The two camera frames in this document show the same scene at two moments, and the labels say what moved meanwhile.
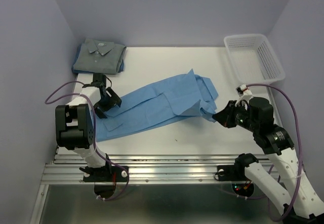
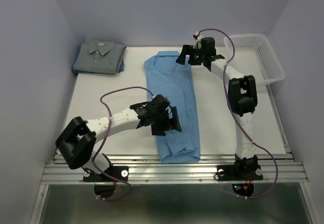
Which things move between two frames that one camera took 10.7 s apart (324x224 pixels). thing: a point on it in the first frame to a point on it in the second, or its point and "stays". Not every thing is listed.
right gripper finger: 227,118 to 186,50
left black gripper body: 102,103 to 162,118
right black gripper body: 242,119 to 197,51
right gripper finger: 229,109 to 195,59
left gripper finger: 112,98 to 174,123
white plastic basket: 253,59 stays
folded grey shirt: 99,57 stays
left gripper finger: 99,113 to 159,129
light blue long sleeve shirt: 165,100 to 171,79
